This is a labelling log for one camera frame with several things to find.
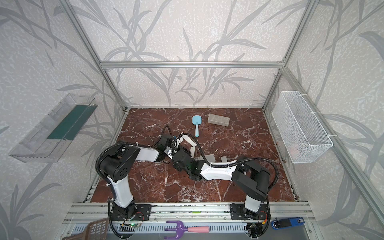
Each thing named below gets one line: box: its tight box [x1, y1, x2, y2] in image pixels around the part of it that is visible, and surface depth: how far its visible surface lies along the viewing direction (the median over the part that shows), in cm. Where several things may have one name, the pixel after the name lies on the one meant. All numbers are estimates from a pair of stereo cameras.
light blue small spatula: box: [192, 115, 202, 138], surface depth 114 cm
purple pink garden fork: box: [164, 220, 210, 240], surface depth 71 cm
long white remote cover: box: [181, 135, 198, 147], surface depth 103 cm
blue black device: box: [271, 217, 305, 230], surface depth 70 cm
